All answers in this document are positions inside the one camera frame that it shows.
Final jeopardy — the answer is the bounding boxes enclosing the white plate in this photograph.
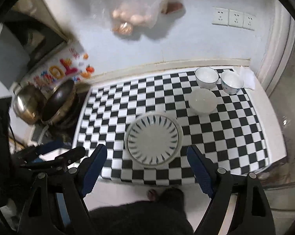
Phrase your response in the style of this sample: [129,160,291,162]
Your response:
[123,111,184,168]

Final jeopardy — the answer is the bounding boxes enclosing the blue leaf pattern plate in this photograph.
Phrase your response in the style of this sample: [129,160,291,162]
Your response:
[126,114,181,165]

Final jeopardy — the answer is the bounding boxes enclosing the plain white bowl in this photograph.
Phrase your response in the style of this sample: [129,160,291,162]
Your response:
[188,88,217,116]

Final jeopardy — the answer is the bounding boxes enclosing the white bowl coloured dots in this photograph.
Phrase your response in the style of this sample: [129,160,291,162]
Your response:
[221,70,244,95]

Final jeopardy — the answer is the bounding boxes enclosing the white bowl dark rim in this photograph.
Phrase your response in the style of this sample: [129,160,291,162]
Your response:
[195,67,219,90]

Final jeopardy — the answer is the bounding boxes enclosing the dark wok pan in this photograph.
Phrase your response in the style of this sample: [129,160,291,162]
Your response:
[41,79,76,125]

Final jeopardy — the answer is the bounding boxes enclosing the steel pot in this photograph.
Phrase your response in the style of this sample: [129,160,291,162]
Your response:
[12,84,47,125]

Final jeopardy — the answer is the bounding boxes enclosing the white paper napkin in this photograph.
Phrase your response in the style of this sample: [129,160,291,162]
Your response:
[239,66,255,90]

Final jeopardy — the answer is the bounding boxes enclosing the plastic bag with eggs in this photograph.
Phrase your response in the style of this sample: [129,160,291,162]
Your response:
[89,0,185,36]

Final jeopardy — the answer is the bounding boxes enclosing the white triple wall socket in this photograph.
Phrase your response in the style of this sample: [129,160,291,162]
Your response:
[212,7,256,31]

